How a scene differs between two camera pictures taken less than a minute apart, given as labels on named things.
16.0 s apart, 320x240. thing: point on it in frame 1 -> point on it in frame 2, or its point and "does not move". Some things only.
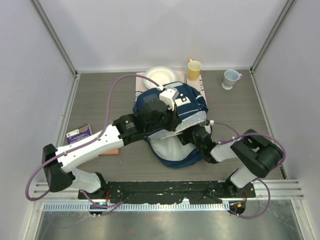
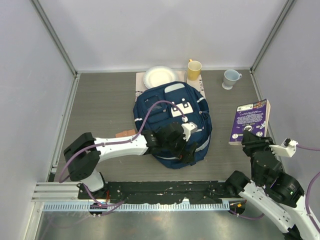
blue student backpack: [167, 147] does not move
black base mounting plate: [167, 192] does not move
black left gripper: [175, 120] -> [185, 156]
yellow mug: [194, 69] does not move
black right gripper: [183, 136] -> [250, 141]
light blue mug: [230, 78] does not move
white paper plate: [162, 75] does not move
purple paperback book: [76, 134] -> [253, 116]
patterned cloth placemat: [140, 86] does not move
